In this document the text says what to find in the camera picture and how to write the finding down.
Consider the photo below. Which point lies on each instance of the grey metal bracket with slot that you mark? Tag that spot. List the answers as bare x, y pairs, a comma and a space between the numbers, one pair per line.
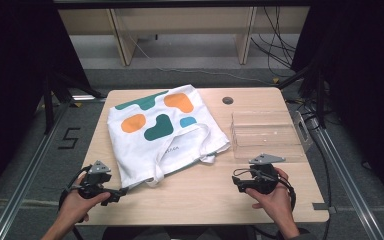
302, 131

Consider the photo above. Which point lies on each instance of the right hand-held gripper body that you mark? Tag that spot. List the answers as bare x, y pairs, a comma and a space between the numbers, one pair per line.
263, 178

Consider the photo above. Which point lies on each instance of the black tripod stand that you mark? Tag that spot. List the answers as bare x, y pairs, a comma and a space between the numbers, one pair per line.
49, 106
320, 96

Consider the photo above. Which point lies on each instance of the light wooden background desk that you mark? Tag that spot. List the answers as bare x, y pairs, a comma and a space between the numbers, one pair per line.
180, 20

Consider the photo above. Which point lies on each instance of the black curtain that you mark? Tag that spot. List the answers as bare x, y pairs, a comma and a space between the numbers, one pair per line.
363, 83
13, 83

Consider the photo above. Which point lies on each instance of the clear plastic box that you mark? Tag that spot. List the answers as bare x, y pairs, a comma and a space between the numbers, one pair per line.
263, 133

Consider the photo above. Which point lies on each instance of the small grey floor bracket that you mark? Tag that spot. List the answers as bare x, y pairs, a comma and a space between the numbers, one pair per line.
323, 206

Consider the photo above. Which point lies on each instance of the white tote bag coloured shapes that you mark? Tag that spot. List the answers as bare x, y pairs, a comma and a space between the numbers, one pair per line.
140, 150

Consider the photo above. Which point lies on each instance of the person's dark lap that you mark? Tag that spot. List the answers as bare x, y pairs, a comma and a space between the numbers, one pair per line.
180, 234

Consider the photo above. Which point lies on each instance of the aluminium floor rail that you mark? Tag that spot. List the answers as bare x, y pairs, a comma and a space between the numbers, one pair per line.
26, 183
346, 180

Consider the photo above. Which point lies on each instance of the person's right hand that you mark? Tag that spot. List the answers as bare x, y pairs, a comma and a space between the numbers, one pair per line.
280, 203

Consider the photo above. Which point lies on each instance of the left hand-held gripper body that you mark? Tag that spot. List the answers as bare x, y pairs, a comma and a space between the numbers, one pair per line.
95, 180

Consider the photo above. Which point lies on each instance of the person's left hand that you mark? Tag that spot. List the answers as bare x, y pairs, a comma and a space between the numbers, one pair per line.
75, 208

